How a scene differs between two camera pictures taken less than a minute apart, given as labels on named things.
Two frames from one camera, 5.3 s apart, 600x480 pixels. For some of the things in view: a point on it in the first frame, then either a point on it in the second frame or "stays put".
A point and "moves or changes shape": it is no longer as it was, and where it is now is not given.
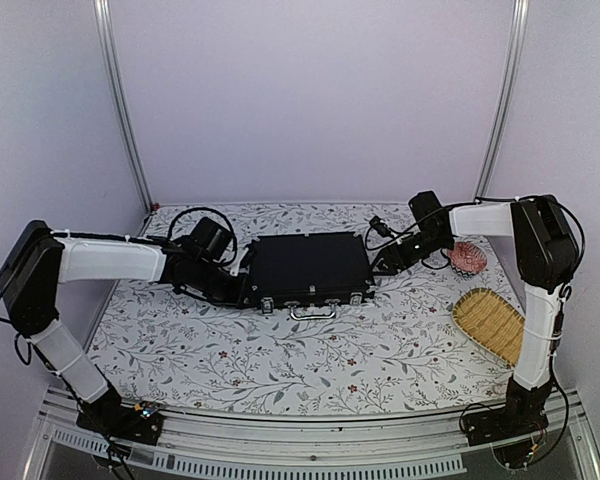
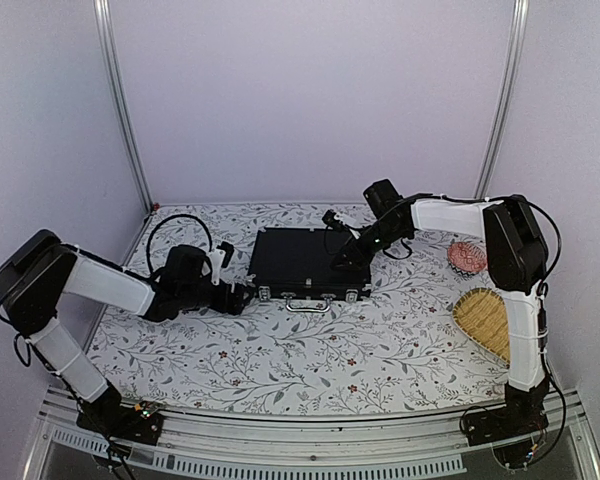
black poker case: (309, 272) moves or changes shape
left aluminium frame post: (102, 10) stays put
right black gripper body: (412, 256) to (364, 257)
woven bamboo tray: (491, 323) stays put
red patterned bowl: (468, 258) stays put
